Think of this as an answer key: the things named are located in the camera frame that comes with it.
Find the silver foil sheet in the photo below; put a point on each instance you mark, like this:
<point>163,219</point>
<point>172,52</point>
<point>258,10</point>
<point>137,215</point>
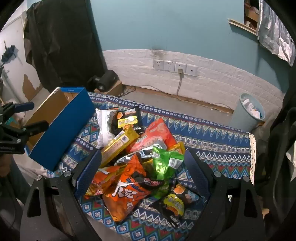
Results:
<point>272,34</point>

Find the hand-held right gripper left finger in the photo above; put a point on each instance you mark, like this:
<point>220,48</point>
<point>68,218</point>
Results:
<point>89,170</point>

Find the blue cardboard box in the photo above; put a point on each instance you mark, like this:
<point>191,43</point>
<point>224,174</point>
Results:
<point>62,132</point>

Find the small yellow snack packet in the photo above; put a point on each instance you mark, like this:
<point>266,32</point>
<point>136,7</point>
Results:
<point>178,147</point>

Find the white wall socket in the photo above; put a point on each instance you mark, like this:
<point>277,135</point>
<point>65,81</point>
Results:
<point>192,70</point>
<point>158,64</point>
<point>180,66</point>
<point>169,65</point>

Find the cardboard pieces in opening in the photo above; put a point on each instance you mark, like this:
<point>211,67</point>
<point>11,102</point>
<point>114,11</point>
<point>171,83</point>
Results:
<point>251,14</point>

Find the light blue trash bin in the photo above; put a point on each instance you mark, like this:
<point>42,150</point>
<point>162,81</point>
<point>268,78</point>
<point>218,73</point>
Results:
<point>247,115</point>

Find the small brown cardboard box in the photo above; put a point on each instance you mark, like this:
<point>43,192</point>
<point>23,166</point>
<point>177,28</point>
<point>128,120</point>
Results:
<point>115,89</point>

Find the green snack packet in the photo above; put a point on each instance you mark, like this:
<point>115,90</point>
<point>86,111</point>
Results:
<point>167,162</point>

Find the dark jacket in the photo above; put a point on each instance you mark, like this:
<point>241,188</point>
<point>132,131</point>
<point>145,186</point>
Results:
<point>282,150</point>

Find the large orange chip packet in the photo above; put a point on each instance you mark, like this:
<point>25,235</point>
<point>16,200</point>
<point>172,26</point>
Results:
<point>127,192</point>

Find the black and red packet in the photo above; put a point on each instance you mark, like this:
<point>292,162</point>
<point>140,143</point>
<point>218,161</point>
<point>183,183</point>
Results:
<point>150,183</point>

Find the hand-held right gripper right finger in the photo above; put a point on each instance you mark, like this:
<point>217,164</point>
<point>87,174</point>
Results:
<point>197,173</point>

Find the black packet with yellow label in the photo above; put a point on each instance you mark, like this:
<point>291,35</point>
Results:
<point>129,118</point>
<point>173,202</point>

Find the crumpled silver foil packet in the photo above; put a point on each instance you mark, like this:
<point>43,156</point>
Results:
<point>129,158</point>

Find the dark hanging cloth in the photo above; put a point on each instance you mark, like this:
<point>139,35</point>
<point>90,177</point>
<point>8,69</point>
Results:
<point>64,46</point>

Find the white silver snack packet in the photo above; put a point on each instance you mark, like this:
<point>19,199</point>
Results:
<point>104,126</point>

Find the tan printed snack bag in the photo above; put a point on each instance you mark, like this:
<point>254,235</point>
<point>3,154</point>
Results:
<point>101,180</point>

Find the blue patterned blanket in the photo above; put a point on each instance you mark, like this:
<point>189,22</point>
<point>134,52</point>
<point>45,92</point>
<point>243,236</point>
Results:
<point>219,148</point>

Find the long yellow snack packet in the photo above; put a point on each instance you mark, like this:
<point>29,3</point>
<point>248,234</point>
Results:
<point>119,144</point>

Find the wooden ledge strip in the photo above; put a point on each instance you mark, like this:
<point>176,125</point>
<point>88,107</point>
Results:
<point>241,26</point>

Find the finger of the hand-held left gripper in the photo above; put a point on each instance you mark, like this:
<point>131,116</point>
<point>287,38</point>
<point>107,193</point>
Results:
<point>24,106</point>
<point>34,128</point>

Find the red-orange snack packet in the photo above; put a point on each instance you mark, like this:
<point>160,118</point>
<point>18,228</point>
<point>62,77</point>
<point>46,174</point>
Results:
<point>157,134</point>

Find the black cylinder device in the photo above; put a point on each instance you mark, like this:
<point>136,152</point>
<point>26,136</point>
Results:
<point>106,80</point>

